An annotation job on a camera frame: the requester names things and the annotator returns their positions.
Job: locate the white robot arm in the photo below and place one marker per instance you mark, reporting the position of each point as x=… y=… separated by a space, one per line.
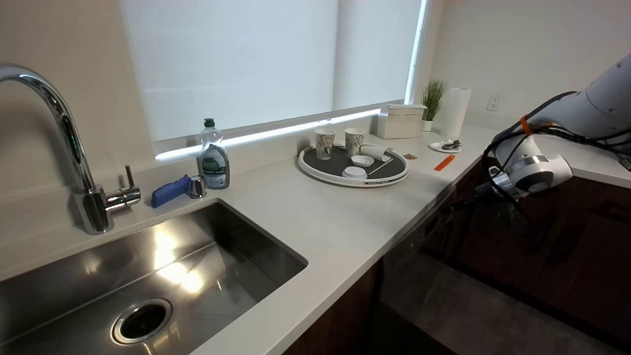
x=597 y=116

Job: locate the small white bowl left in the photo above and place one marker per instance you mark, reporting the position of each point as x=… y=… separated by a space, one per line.
x=353 y=171

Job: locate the small white bowl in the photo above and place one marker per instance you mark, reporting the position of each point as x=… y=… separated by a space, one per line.
x=363 y=159
x=353 y=171

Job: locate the patterned paper cup left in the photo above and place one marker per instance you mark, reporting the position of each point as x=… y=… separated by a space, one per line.
x=323 y=142

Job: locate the patterned paper cup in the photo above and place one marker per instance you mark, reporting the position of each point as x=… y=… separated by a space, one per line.
x=323 y=142
x=353 y=140

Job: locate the round white black tray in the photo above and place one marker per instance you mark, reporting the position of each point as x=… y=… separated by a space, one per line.
x=378 y=173

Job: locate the small white bowl right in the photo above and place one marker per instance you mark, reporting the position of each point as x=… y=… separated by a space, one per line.
x=363 y=159

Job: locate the patterned paper cup right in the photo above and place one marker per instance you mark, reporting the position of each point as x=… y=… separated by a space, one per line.
x=353 y=140

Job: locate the white container box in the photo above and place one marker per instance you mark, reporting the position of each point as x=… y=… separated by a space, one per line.
x=400 y=120

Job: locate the dish soap bottle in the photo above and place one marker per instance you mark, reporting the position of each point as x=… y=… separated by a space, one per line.
x=211 y=159

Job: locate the blue dish brush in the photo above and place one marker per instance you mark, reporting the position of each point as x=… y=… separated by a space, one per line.
x=183 y=185

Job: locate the small white plate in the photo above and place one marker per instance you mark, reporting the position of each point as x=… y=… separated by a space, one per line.
x=445 y=146

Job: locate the white window blind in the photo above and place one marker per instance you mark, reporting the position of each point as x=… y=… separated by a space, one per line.
x=250 y=61

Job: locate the orange flat stick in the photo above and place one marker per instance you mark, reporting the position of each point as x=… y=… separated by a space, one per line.
x=444 y=161

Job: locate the small green plant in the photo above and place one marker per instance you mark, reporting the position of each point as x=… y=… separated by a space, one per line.
x=432 y=94

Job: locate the stainless steel sink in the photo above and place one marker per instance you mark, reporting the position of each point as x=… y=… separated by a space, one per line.
x=162 y=289

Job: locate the chrome kitchen faucet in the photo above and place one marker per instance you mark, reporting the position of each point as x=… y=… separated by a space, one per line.
x=93 y=203

